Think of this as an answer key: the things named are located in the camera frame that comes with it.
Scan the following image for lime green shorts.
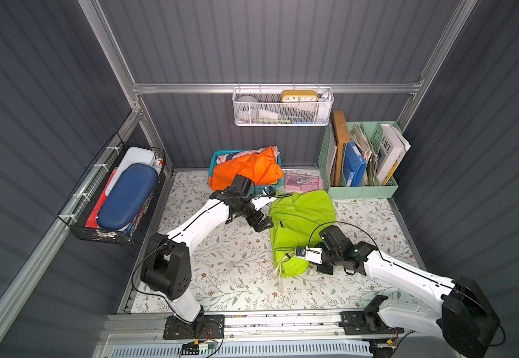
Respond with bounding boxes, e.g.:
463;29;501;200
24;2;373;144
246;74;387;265
269;190;336;278

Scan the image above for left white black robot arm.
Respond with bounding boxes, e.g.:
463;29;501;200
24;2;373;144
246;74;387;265
134;175;277;324

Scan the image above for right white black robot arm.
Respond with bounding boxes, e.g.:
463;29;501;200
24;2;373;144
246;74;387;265
295;221;505;357

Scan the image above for white tape roll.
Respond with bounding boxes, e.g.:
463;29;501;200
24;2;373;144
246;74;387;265
234;95;259;122

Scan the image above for teal plastic laundry basket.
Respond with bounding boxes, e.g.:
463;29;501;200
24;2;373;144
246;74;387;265
208;149;284;197

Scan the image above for orange garment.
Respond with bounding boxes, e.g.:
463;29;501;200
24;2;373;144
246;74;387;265
209;146;284;192

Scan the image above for pink pouch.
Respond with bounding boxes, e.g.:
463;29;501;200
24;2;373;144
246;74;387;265
283;172;324;193

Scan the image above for floral table mat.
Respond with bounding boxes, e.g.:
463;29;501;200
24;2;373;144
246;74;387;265
130;169;417;314

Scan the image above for blue folder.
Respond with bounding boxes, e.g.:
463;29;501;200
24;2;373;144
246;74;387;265
342;142;367;186

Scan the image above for mint green file organizer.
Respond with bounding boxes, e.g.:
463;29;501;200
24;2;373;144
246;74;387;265
316;121;400;200

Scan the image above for yellow clock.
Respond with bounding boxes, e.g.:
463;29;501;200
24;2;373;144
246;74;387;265
281;89;319;103

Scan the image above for navy blue case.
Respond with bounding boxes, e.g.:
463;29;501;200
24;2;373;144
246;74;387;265
97;163;158;231

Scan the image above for white tray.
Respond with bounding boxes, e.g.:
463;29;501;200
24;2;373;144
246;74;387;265
104;146;155;196

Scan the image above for brown cardboard board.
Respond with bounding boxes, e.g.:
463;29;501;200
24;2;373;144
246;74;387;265
331;110;350;186

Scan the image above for white book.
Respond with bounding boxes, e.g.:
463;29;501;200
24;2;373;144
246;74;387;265
376;124;411;186

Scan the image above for red folder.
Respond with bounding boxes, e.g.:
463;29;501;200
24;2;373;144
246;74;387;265
85;169;117;229

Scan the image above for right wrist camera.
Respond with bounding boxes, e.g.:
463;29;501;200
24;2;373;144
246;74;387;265
295;246;324;265

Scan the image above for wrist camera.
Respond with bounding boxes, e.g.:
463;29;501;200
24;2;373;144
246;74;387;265
251;186;277;210
295;246;324;265

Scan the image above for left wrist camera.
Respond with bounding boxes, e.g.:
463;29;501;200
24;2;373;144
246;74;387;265
251;186;277;210

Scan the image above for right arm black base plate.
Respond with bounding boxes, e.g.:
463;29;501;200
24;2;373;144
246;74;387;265
338;310;405;337

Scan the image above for white wire wall basket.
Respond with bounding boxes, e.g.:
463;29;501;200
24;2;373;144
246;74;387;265
232;86;335;127

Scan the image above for black wire side basket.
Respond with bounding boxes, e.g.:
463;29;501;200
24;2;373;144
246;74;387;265
58;134;167;246

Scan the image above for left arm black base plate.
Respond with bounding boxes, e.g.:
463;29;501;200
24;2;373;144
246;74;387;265
163;315;225;340

